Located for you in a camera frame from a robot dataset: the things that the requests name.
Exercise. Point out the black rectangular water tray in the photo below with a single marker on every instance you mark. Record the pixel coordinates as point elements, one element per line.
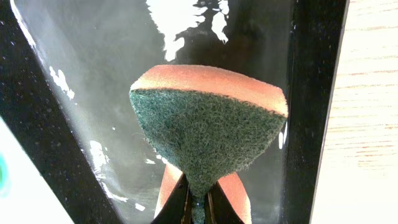
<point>67,67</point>

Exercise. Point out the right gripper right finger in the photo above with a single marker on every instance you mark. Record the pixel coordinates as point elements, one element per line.
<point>218,208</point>

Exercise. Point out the teal plastic serving tray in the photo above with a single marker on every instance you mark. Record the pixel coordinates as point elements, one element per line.
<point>25,196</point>

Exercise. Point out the green dish sponge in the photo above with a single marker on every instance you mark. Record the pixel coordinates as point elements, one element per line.
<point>206,121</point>

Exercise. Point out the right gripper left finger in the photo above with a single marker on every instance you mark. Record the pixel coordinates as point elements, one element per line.
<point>177,207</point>

